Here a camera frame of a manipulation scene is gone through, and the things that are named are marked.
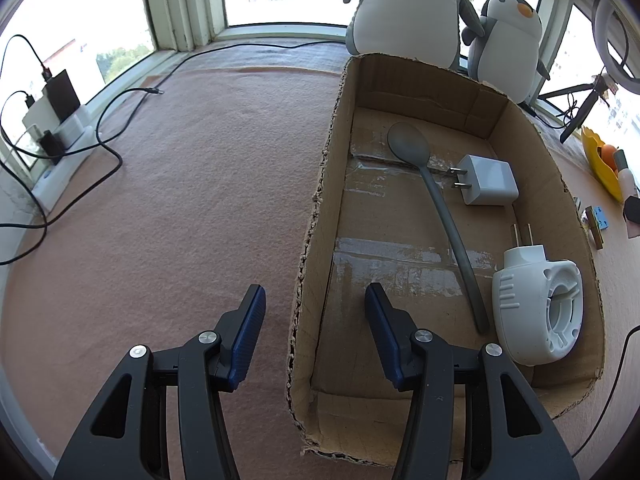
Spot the small penguin plush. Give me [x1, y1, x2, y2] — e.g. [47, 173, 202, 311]
[461, 0, 551, 106]

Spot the large penguin plush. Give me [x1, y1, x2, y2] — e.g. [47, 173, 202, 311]
[341, 0, 486, 68]

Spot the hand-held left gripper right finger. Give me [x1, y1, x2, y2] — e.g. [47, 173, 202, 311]
[364, 282, 581, 480]

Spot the checked tablecloth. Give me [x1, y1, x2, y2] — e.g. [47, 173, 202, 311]
[145, 37, 361, 78]

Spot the white power strip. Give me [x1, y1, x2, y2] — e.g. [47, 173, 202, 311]
[31, 102, 108, 213]

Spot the grey plastic spoon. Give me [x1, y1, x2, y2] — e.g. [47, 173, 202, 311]
[387, 121, 492, 335]

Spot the white wall charger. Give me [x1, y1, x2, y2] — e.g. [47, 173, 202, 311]
[447, 154, 520, 206]

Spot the black charger plug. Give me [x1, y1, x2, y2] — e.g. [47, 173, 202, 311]
[39, 130, 67, 165]

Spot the long black cable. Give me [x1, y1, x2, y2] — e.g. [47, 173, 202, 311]
[60, 37, 353, 158]

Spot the black tripod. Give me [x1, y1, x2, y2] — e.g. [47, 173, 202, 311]
[537, 74, 618, 145]

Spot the yellow leaf-shaped bowl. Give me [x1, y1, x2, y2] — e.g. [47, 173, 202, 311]
[580, 127, 626, 203]

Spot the white ring light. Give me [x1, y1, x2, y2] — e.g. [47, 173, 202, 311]
[592, 0, 640, 93]

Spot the white window frame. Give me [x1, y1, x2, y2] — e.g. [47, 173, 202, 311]
[0, 0, 640, 126]

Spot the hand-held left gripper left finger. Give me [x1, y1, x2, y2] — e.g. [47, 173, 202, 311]
[52, 284, 267, 480]

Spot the black power bank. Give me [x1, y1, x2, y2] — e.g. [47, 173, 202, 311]
[41, 69, 82, 122]

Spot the brown cardboard box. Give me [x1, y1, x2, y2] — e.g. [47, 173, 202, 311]
[286, 52, 606, 462]

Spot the white power bank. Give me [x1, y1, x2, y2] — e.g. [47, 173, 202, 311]
[21, 99, 63, 136]

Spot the black power bank cable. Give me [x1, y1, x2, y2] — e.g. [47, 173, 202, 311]
[0, 34, 53, 81]

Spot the black cable with loose plug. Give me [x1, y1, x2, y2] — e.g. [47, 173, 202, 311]
[0, 87, 165, 231]

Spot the thin black cable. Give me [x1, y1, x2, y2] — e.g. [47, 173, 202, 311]
[570, 325, 640, 458]

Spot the white plug-in mosquito repeller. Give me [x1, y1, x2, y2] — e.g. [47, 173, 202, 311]
[491, 223, 583, 366]

